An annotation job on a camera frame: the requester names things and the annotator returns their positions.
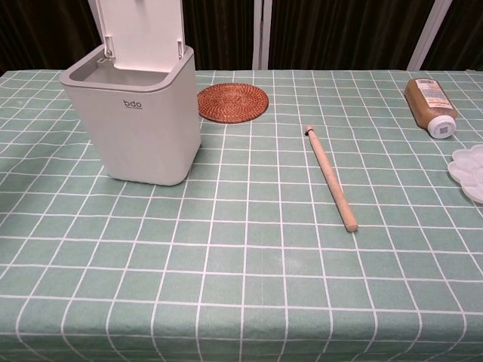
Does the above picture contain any green checkered tablecloth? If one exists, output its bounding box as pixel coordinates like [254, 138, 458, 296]
[0, 69, 483, 362]

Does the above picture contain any white plastic bin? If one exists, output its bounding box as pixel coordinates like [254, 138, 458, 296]
[59, 0, 202, 187]

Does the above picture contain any brown sauce bottle white cap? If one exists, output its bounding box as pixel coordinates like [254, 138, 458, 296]
[404, 78, 459, 140]

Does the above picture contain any grey metal partition post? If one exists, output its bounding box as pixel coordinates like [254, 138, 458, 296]
[407, 0, 450, 72]
[251, 0, 273, 71]

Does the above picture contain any wooden rolling pin stick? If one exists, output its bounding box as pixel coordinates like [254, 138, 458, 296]
[303, 124, 359, 232]

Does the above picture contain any white flower-shaped palette dish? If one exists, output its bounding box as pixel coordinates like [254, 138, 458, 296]
[447, 143, 483, 205]

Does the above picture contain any round brown woven coaster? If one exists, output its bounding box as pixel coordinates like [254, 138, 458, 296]
[196, 83, 269, 124]

